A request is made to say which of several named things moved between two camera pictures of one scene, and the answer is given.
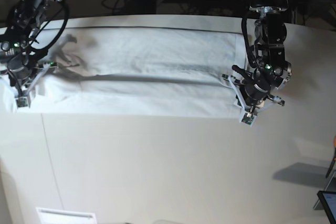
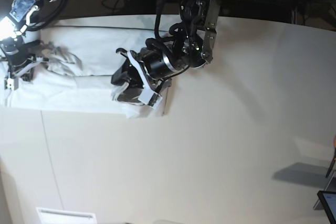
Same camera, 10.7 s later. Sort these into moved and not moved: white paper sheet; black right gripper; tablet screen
Moved: black right gripper
Not moved: tablet screen; white paper sheet
